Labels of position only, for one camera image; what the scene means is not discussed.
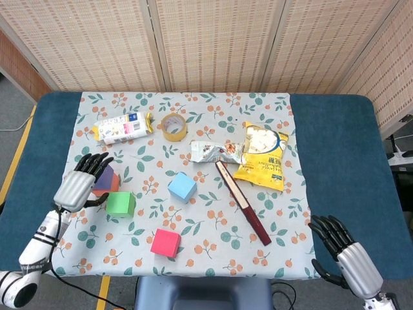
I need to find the purple foam cube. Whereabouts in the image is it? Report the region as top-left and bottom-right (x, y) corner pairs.
(96, 164), (116, 190)

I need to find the white floor cable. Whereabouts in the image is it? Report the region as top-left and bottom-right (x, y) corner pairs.
(0, 108), (37, 132)

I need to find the yellow packing tape roll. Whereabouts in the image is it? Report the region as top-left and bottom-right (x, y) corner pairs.
(160, 112), (188, 143)

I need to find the crumpled silver snack bag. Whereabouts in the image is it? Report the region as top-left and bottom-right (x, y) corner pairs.
(189, 139), (247, 165)

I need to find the light blue foam cube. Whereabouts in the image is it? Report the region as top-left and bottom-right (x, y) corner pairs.
(167, 171), (197, 204)

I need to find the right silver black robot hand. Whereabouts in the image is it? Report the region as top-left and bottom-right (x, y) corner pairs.
(308, 214), (385, 300)

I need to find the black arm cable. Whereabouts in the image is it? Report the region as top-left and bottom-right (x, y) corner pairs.
(47, 206), (127, 310)

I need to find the woven bamboo folding screen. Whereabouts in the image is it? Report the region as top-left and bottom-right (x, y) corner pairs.
(0, 0), (413, 132)

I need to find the green foam cube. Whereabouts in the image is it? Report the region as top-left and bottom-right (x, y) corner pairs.
(105, 191), (137, 219)

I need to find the floral orange fruit tablecloth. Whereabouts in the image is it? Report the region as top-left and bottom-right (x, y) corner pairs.
(51, 92), (321, 280)

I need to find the yellow marshmallow bag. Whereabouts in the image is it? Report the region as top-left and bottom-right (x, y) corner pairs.
(232, 121), (290, 192)

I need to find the black floor cable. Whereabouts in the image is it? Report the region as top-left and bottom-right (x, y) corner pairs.
(270, 282), (299, 310)

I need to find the dark brown folded fan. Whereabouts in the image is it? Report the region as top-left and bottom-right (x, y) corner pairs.
(214, 160), (273, 247)

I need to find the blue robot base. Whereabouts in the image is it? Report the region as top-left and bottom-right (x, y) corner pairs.
(134, 276), (276, 310)

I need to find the white plastic snack package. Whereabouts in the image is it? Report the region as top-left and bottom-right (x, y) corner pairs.
(92, 111), (156, 145)

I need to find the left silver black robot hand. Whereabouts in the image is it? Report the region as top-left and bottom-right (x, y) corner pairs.
(53, 152), (114, 213)

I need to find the orange foam cube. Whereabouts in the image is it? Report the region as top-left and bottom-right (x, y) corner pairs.
(92, 171), (119, 196)

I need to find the red foam cube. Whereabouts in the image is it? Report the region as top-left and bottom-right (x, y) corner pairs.
(150, 228), (182, 259)

